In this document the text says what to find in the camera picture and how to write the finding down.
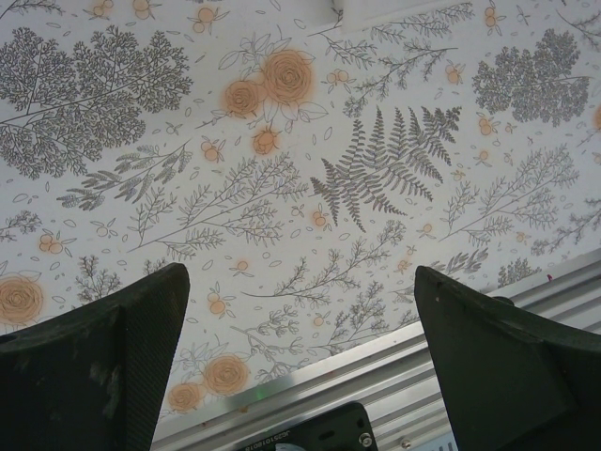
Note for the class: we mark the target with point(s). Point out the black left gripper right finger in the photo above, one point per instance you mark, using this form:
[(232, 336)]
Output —
[(507, 371)]

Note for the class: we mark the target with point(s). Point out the aluminium extrusion rail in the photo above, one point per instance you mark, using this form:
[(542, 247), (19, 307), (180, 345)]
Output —
[(404, 371)]

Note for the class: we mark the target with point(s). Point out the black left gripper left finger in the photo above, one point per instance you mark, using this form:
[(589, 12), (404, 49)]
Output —
[(70, 366)]

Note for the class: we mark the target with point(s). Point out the floral patterned table cloth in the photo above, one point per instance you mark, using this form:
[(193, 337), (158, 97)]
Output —
[(282, 188)]

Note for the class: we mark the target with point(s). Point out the black motor housing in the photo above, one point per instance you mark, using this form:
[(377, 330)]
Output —
[(307, 430)]

